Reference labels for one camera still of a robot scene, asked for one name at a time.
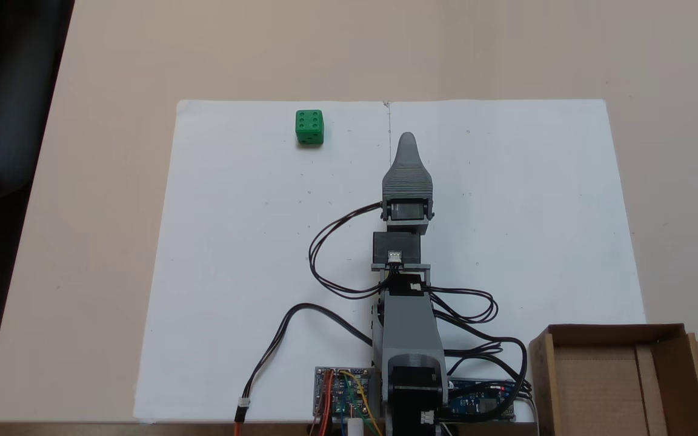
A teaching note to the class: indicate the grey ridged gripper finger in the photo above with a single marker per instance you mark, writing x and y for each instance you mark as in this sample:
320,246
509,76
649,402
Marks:
408,178

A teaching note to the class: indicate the green die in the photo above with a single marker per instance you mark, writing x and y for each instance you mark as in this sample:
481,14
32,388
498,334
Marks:
309,127

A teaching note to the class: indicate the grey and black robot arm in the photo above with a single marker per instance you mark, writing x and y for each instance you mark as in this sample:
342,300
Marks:
406,327

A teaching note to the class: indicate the white paper sheet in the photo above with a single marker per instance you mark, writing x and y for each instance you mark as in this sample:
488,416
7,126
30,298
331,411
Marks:
234,272
537,212

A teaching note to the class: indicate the blue circuit board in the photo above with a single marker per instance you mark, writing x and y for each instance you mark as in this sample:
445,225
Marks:
482,402

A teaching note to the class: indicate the brown cardboard box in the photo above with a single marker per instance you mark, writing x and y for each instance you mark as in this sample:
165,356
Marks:
603,387

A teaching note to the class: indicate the dark grey chair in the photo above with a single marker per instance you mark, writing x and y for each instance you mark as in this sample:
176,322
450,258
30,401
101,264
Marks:
3,91

